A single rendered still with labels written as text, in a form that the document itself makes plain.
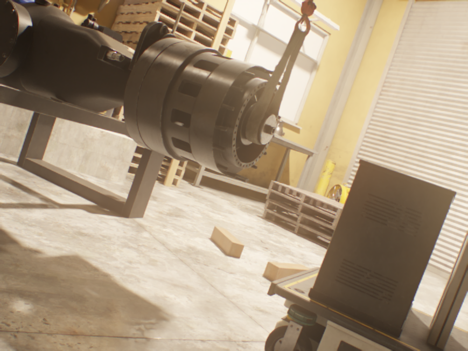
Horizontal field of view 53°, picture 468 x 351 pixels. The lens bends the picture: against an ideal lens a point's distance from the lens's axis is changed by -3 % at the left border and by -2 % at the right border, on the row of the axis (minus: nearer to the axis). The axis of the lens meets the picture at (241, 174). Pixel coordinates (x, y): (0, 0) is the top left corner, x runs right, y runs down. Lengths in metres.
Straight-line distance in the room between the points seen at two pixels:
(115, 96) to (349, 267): 1.42
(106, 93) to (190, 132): 0.63
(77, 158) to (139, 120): 2.48
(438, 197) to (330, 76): 7.39
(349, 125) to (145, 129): 6.92
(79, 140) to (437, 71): 5.70
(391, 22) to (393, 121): 1.94
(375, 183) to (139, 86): 1.10
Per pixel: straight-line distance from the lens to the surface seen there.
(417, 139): 7.93
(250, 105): 2.10
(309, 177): 8.96
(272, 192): 5.94
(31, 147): 4.05
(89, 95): 2.57
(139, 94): 2.17
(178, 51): 2.19
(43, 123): 4.06
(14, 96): 2.43
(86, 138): 4.61
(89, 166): 4.67
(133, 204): 3.40
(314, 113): 8.80
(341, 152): 8.78
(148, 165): 3.37
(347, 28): 9.18
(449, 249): 7.30
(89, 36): 2.62
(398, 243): 1.69
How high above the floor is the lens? 0.73
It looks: 3 degrees down
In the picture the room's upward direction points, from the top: 20 degrees clockwise
